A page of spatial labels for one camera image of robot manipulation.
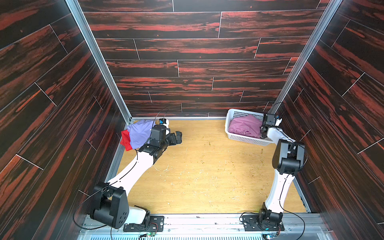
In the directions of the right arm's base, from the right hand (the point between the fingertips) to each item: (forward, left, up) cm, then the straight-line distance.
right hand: (278, 132), depth 99 cm
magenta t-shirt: (+8, +18, -2) cm, 20 cm away
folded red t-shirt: (-7, +105, -4) cm, 105 cm away
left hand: (-13, +67, +12) cm, 69 cm away
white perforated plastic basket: (+20, +28, -2) cm, 34 cm away
